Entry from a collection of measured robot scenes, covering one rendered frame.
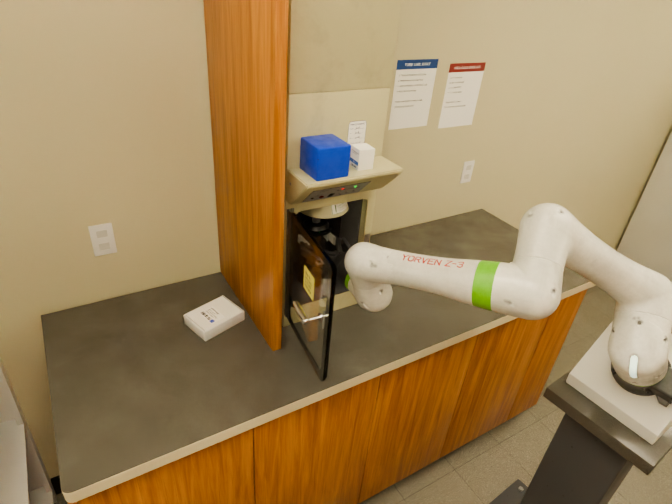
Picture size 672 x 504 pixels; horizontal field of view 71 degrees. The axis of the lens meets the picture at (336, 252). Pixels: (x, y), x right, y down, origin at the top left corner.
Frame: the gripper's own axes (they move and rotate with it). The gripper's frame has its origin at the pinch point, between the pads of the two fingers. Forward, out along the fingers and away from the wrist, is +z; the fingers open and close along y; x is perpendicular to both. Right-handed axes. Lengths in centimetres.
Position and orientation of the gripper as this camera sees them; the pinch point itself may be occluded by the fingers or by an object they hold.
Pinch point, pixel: (316, 237)
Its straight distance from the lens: 161.5
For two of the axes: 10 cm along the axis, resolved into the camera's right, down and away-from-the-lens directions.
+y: -8.5, 2.2, -4.7
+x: -0.8, 8.5, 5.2
